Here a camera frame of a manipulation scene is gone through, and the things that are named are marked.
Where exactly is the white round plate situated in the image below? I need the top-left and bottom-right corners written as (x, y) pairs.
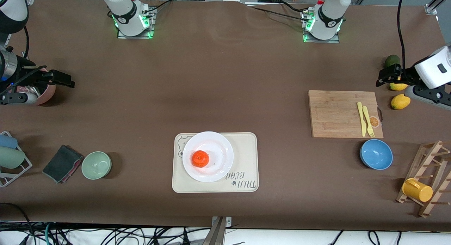
top-left (182, 131), bottom-right (234, 183)

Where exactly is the yellow plastic fork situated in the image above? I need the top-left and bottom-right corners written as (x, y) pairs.
top-left (362, 106), bottom-right (375, 138)

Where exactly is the yellow plastic knife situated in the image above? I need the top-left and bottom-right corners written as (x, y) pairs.
top-left (357, 102), bottom-right (367, 137)

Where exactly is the blue bowl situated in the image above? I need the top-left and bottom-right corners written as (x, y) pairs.
top-left (359, 139), bottom-right (394, 170)

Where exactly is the dark green avocado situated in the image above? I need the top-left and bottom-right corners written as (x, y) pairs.
top-left (384, 55), bottom-right (401, 68)

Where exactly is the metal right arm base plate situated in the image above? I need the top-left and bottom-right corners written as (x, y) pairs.
top-left (117, 7), bottom-right (156, 39)

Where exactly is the black base cable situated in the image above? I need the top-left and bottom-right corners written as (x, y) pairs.
top-left (247, 5), bottom-right (312, 22)
top-left (143, 0), bottom-right (174, 13)

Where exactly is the white wire cup rack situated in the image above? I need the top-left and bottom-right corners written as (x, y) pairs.
top-left (0, 131), bottom-right (33, 188)

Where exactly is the cream bear print tray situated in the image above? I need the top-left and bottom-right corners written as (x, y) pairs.
top-left (172, 132), bottom-right (259, 194)

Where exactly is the light blue cup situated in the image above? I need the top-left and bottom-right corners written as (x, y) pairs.
top-left (0, 134), bottom-right (18, 149)

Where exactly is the pale green cup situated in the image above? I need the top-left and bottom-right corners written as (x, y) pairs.
top-left (0, 146), bottom-right (26, 170)

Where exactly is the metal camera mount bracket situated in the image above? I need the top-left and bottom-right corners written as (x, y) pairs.
top-left (203, 216), bottom-right (232, 245)

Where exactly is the orange fruit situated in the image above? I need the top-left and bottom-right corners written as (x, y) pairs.
top-left (192, 150), bottom-right (210, 168)

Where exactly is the pink metal-lined bowl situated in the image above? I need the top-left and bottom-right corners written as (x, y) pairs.
top-left (33, 69), bottom-right (57, 105)

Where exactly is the aluminium corner profile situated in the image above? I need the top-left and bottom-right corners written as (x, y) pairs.
top-left (425, 0), bottom-right (451, 16)

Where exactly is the pale green bowl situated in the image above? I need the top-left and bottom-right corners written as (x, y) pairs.
top-left (81, 151), bottom-right (112, 180)

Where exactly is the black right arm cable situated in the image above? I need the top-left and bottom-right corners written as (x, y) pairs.
top-left (22, 25), bottom-right (31, 59)

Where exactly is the wooden peg cup rack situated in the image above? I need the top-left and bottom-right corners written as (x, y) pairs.
top-left (396, 140), bottom-right (451, 218)

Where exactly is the dark grey folded cloth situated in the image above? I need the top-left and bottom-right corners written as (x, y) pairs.
top-left (42, 145), bottom-right (84, 184)

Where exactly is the yellow mug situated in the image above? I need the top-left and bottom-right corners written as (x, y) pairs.
top-left (402, 178), bottom-right (433, 203)

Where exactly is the wooden cutting board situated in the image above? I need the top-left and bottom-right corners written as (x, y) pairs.
top-left (308, 90), bottom-right (384, 139)

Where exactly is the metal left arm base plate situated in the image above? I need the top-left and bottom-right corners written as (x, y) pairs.
top-left (301, 11), bottom-right (340, 44)

